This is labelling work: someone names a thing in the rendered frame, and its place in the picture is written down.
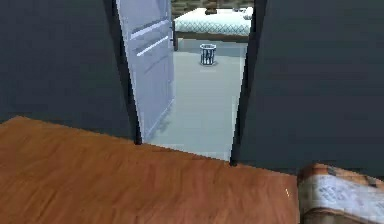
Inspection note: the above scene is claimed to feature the brown object on bed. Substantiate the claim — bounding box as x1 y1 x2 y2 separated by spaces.
204 1 219 16

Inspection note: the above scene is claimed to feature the black door handle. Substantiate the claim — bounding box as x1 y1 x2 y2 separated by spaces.
170 20 176 52

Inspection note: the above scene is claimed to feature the bed with pale quilt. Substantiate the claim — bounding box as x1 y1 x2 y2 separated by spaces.
173 6 254 44

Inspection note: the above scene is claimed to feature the brown box with white label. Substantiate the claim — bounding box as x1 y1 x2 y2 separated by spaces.
297 162 384 224

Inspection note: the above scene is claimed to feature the pale blue room door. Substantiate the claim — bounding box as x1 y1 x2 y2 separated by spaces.
115 0 177 144

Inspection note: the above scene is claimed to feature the white wire waste bin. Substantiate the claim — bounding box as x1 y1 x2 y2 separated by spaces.
199 43 217 66

